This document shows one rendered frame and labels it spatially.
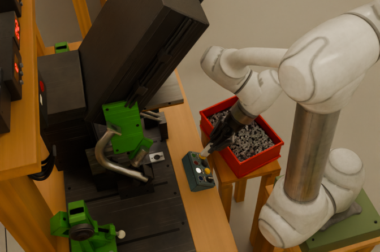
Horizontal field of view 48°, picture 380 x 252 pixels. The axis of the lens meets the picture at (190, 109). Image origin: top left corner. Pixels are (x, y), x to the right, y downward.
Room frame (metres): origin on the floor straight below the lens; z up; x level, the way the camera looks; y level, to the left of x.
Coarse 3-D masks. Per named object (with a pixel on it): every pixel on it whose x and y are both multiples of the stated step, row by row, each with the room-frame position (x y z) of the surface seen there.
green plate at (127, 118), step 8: (104, 104) 0.93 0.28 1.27; (112, 104) 0.93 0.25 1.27; (120, 104) 0.93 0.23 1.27; (136, 104) 0.94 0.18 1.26; (104, 112) 0.91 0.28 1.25; (112, 112) 0.92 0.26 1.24; (120, 112) 0.92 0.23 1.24; (128, 112) 0.92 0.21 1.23; (136, 112) 0.93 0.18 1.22; (112, 120) 0.91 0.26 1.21; (120, 120) 0.91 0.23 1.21; (128, 120) 0.92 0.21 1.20; (136, 120) 0.92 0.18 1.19; (128, 128) 0.91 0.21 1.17; (136, 128) 0.91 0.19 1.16; (120, 136) 0.89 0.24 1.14; (128, 136) 0.90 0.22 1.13; (136, 136) 0.90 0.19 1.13; (112, 144) 0.88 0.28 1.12; (120, 144) 0.88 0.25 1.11; (128, 144) 0.89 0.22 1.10; (136, 144) 0.89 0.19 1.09; (120, 152) 0.87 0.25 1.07
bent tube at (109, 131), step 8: (112, 128) 0.87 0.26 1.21; (120, 128) 0.90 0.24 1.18; (104, 136) 0.86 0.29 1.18; (112, 136) 0.86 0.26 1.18; (96, 144) 0.86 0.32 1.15; (104, 144) 0.85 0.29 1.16; (96, 152) 0.84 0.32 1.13; (104, 160) 0.83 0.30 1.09; (112, 168) 0.82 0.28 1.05; (120, 168) 0.83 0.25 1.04; (128, 168) 0.84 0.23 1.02; (128, 176) 0.82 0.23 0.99; (136, 176) 0.82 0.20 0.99; (144, 176) 0.83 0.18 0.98
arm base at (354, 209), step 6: (354, 204) 0.70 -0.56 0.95; (348, 210) 0.67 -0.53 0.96; (354, 210) 0.68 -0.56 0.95; (360, 210) 0.68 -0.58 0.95; (336, 216) 0.65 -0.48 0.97; (342, 216) 0.65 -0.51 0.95; (348, 216) 0.66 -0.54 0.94; (330, 222) 0.63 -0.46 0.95; (336, 222) 0.64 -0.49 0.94; (324, 228) 0.61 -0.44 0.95
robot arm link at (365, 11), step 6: (378, 0) 0.74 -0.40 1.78; (360, 6) 0.75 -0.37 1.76; (366, 6) 0.74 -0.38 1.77; (372, 6) 0.74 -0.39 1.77; (378, 6) 0.72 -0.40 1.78; (348, 12) 0.73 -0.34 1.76; (354, 12) 0.73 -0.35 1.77; (360, 12) 0.72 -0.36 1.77; (366, 12) 0.72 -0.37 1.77; (372, 12) 0.72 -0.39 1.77; (378, 12) 0.71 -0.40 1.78; (366, 18) 0.70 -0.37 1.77; (372, 18) 0.70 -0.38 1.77; (378, 18) 0.70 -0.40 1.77; (372, 24) 0.69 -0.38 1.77; (378, 24) 0.69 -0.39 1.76; (378, 30) 0.68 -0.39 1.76; (378, 36) 0.67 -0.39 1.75; (378, 60) 0.66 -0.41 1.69
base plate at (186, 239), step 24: (72, 168) 0.92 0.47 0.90; (168, 168) 0.91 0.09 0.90; (72, 192) 0.82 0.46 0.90; (96, 192) 0.81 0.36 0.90; (168, 192) 0.80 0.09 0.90; (96, 216) 0.71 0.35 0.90; (120, 216) 0.71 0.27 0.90; (144, 216) 0.71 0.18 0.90; (168, 216) 0.70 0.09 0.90; (120, 240) 0.62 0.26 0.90; (144, 240) 0.62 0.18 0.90; (168, 240) 0.61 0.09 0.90; (192, 240) 0.61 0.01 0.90
